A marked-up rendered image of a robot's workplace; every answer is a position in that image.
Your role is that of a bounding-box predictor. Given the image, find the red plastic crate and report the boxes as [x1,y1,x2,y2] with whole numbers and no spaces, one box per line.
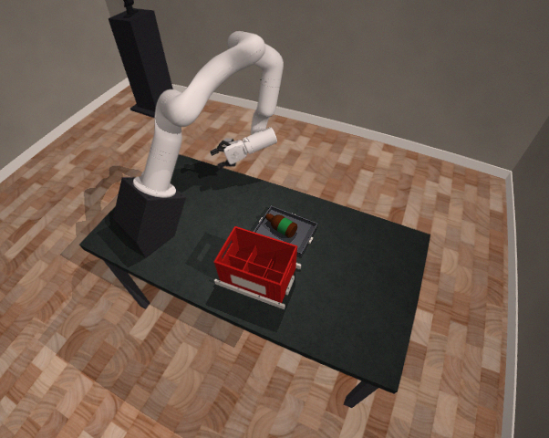
[214,226,297,303]

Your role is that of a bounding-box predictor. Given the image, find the brown bottle with green label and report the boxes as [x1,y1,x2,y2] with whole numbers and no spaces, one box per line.
[265,214,297,238]

